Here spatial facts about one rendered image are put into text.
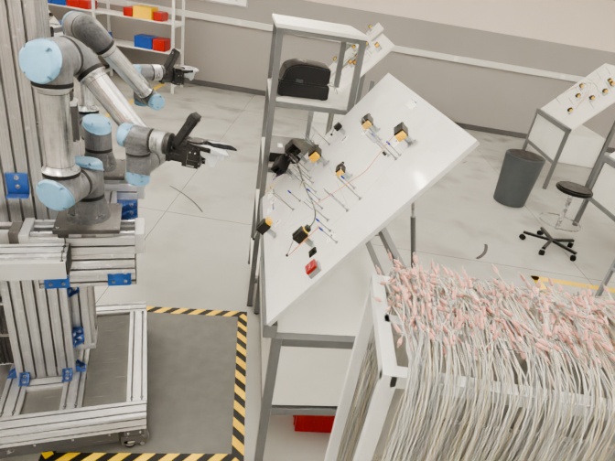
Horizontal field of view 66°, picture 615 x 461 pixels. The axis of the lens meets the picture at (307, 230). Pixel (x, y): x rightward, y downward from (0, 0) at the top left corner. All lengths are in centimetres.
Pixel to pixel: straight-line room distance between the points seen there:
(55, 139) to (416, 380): 128
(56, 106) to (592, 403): 157
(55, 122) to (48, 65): 18
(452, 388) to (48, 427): 187
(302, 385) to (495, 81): 826
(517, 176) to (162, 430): 484
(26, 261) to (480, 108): 878
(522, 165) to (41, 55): 530
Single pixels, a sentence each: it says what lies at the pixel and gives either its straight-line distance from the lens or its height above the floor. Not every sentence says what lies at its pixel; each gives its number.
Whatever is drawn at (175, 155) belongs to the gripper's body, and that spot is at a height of 153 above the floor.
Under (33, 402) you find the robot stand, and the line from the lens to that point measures 259.
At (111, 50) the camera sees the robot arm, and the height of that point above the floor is 169.
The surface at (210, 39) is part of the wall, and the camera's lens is 947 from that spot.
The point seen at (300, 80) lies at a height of 156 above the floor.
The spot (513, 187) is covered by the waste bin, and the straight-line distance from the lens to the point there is 618.
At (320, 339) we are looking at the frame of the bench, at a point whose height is 80.
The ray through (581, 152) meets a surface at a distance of 741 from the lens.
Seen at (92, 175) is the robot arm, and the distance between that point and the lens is 183.
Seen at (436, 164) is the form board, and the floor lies 157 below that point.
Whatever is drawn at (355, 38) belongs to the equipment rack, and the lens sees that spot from 272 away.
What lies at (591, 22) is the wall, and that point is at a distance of 1018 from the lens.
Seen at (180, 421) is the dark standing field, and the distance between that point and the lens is 267.
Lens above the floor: 207
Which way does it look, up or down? 28 degrees down
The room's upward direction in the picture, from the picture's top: 10 degrees clockwise
